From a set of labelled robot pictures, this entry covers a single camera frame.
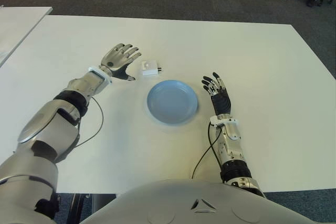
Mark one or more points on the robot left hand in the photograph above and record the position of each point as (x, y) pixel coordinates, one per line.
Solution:
(115, 56)

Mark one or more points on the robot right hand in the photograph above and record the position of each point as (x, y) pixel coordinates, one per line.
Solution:
(221, 102)

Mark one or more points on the white charger block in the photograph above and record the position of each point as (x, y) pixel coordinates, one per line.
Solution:
(149, 66)

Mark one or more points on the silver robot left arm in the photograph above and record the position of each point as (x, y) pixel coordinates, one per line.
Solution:
(42, 124)

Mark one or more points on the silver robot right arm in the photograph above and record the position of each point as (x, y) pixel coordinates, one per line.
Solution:
(231, 132)

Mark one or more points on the blue plate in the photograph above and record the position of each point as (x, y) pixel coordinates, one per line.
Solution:
(172, 102)

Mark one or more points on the grey robot torso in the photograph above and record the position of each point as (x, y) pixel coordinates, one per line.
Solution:
(197, 203)

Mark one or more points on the white side table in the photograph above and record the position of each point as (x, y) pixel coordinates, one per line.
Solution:
(15, 24)

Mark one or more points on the black table leg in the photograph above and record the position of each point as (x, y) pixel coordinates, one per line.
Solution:
(77, 208)

